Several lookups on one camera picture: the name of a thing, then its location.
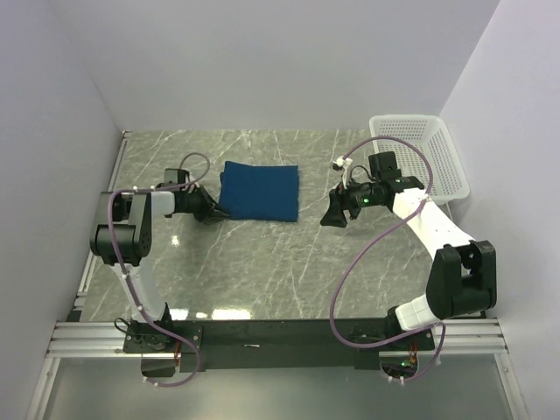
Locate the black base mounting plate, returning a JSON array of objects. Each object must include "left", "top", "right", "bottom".
[{"left": 122, "top": 318, "right": 436, "bottom": 373}]

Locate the aluminium frame rail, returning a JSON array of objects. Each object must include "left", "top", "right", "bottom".
[{"left": 25, "top": 129, "right": 132, "bottom": 420}]

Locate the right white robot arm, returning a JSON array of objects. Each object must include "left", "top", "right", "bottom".
[{"left": 320, "top": 152, "right": 497, "bottom": 349}]

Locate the blue printed t shirt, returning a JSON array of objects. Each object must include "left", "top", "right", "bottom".
[{"left": 219, "top": 161, "right": 299, "bottom": 222}]

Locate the white plastic laundry basket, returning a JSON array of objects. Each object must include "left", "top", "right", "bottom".
[{"left": 369, "top": 115, "right": 470, "bottom": 205}]

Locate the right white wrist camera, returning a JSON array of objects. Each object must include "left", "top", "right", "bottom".
[{"left": 332, "top": 156, "right": 353, "bottom": 189}]

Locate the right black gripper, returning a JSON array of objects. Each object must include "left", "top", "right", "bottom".
[{"left": 320, "top": 172, "right": 381, "bottom": 228}]

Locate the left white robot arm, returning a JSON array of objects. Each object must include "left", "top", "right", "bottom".
[{"left": 89, "top": 168, "right": 230, "bottom": 353}]

